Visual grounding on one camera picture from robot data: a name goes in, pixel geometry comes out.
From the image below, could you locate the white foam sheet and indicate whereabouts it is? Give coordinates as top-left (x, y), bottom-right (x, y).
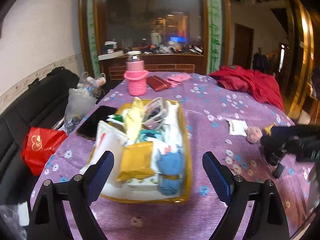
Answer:
top-left (87, 130), bottom-right (126, 188)

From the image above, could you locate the yellow plastic bag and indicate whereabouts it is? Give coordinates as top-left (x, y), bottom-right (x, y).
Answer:
top-left (123, 97), bottom-right (144, 145)

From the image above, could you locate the red white plastic bag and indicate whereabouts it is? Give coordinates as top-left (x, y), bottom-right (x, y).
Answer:
top-left (94, 120), bottom-right (128, 153)

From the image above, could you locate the yellow storage tray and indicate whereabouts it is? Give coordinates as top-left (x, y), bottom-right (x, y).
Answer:
top-left (85, 99), bottom-right (193, 205)

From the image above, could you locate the wooden counter ledge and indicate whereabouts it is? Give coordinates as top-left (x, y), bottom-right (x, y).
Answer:
top-left (98, 46), bottom-right (207, 81)

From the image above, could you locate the clear plastic bag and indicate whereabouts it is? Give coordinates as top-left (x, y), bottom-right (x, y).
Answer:
top-left (52, 72), bottom-right (106, 135)

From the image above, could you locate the green white snack packet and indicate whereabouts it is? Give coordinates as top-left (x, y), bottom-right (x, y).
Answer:
top-left (106, 114), bottom-right (124, 126)

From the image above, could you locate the pink cloth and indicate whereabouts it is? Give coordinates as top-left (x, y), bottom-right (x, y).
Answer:
top-left (166, 73), bottom-right (191, 86)

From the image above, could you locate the red wallet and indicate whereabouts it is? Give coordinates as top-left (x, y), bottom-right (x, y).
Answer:
top-left (146, 75), bottom-right (171, 92)

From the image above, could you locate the pink plush ball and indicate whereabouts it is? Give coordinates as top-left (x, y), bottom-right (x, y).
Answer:
top-left (245, 127), bottom-right (263, 144)

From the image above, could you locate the yellow padded envelope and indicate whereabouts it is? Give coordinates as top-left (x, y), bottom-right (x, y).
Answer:
top-left (116, 141), bottom-right (155, 182)

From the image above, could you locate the black sofa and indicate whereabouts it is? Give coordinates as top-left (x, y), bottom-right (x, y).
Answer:
top-left (0, 67), bottom-right (79, 205)

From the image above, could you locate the blue knitted cloth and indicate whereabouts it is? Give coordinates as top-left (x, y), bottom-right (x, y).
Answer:
top-left (157, 151), bottom-right (184, 196)

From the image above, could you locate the clear plastic box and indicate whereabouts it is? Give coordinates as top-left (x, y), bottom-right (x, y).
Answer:
top-left (142, 97), bottom-right (168, 130)

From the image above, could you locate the red jacket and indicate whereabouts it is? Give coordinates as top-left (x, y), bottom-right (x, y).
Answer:
top-left (210, 65), bottom-right (284, 111)

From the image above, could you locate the black smartphone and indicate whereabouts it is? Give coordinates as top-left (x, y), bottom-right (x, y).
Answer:
top-left (76, 106), bottom-right (118, 141)

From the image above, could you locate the white tissue packet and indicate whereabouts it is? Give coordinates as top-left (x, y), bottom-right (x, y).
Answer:
top-left (227, 119), bottom-right (248, 137)

